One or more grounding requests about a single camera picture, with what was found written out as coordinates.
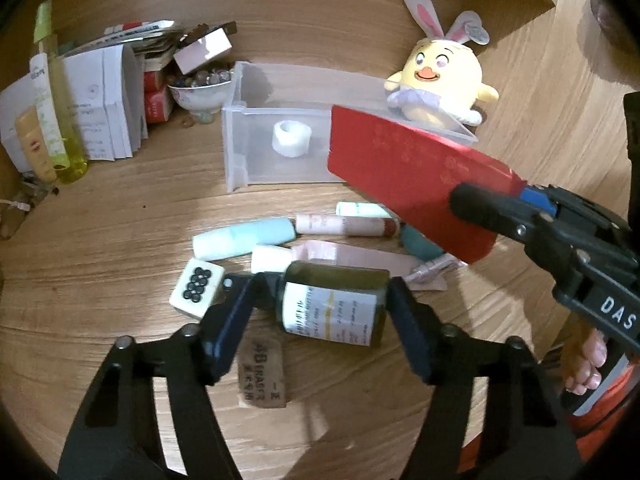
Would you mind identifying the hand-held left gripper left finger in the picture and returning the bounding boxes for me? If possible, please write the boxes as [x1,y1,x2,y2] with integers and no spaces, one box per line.
[57,272,273,480]

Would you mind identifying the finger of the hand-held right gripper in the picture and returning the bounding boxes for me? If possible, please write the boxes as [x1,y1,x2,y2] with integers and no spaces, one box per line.
[519,185,568,217]
[449,182,553,248]

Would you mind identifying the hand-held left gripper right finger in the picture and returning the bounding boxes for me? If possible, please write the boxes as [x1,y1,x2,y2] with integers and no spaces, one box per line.
[385,277,586,480]

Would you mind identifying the mint green tube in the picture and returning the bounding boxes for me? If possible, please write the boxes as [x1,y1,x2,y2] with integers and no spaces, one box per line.
[192,217,297,262]

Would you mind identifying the dark green labelled bottle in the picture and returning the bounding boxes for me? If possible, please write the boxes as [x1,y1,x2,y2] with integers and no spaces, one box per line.
[275,261,391,347]

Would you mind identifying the red paper packet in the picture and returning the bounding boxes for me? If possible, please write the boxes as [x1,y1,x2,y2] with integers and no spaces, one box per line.
[327,105,526,265]

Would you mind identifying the slim white and mint tube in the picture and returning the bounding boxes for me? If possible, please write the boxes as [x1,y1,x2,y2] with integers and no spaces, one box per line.
[335,201,396,219]

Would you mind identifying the pink tube with dark cap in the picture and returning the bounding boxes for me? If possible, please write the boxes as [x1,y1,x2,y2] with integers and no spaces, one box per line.
[294,212,401,237]

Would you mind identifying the clear plastic storage box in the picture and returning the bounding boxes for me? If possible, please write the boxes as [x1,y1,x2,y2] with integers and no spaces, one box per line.
[221,61,478,193]

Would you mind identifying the person's right hand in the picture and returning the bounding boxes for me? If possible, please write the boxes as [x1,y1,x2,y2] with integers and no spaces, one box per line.
[561,319,610,394]

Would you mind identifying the mahjong tile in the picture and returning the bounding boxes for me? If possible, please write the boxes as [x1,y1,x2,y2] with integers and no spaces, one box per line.
[169,257,226,318]

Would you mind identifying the brown paper tag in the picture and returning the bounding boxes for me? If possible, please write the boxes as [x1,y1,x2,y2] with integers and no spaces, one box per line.
[240,332,288,407]

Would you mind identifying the dark teal pouch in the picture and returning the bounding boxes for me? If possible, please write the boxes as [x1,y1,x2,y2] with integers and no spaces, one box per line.
[400,224,446,261]

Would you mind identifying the yellow chick plush toy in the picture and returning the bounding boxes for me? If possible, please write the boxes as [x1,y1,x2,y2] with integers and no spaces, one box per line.
[384,0,500,127]

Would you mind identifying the person's orange clothing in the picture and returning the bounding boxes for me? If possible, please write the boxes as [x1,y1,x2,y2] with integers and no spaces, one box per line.
[460,355,633,480]

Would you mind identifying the white tape roll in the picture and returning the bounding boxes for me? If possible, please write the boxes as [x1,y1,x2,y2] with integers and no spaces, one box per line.
[271,120,313,157]

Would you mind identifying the white floral bowl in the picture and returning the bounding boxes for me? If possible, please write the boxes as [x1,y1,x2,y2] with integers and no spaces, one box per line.
[167,72,236,116]

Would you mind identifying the red box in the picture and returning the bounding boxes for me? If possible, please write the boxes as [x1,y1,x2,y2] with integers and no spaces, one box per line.
[144,71,174,123]

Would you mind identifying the pile of glass marbles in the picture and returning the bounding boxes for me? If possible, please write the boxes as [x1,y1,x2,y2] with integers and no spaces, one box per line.
[170,65,235,88]

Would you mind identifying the white folded leaflets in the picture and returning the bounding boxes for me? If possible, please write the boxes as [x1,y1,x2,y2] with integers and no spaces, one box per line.
[0,42,148,173]

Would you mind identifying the pink and white box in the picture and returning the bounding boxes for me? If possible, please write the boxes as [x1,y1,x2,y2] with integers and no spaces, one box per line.
[173,27,233,76]

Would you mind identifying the beige tube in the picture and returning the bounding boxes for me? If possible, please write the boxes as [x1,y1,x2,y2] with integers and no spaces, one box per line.
[15,105,58,183]

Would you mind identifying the yellow green spray bottle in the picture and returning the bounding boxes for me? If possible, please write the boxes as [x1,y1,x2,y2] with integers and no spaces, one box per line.
[31,0,90,185]

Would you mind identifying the stack of booklets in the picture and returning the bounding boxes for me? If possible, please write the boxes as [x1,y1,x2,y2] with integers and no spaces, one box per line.
[60,20,183,68]

